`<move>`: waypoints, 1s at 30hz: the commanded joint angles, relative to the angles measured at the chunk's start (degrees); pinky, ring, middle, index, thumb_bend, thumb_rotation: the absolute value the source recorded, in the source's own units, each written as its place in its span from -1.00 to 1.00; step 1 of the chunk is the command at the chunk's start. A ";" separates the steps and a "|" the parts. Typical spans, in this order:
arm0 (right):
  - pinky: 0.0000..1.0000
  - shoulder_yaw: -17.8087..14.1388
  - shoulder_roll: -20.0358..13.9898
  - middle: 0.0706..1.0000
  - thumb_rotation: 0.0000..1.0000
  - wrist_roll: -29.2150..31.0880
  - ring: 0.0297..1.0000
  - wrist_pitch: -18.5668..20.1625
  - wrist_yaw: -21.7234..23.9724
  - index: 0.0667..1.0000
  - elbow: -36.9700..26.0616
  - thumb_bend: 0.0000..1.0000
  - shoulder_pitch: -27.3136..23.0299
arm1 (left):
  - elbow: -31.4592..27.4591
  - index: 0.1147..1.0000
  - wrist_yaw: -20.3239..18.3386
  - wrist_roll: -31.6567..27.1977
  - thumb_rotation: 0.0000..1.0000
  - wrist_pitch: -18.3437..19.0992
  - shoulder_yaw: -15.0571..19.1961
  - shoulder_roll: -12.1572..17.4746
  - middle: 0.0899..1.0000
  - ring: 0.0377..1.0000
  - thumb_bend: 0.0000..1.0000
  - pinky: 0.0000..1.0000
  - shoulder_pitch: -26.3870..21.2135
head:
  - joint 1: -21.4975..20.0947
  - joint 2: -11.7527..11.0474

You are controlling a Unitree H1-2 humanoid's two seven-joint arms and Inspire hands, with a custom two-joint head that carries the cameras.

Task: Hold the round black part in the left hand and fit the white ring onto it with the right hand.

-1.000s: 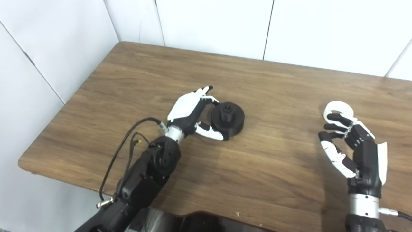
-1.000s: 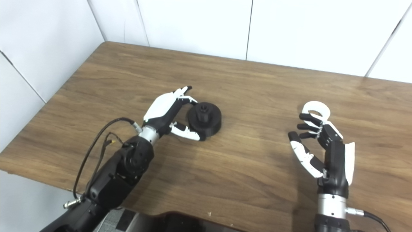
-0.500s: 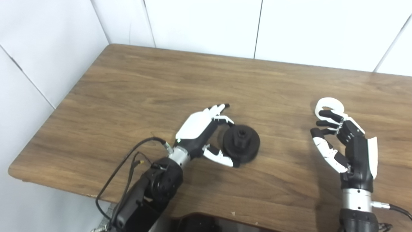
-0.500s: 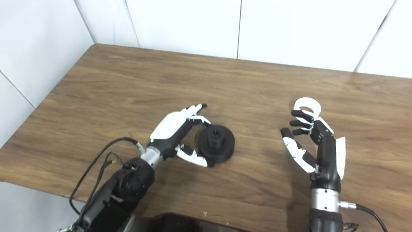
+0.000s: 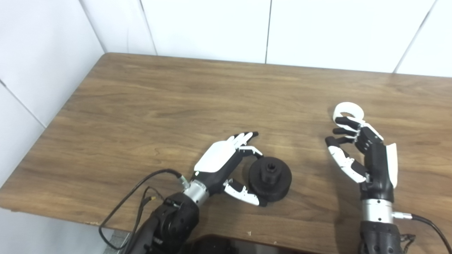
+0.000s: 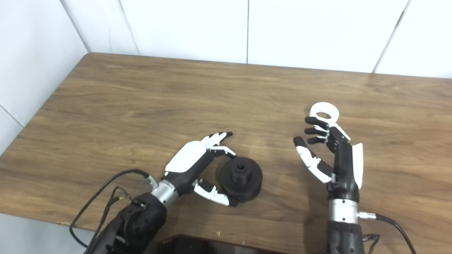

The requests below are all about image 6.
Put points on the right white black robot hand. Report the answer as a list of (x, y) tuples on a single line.
[(344, 169)]

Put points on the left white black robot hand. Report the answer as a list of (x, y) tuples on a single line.
[(187, 158)]

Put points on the round black plastic part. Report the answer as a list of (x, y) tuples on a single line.
[(247, 188)]

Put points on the glossy black robot torso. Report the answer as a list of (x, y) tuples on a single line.
[(212, 247)]

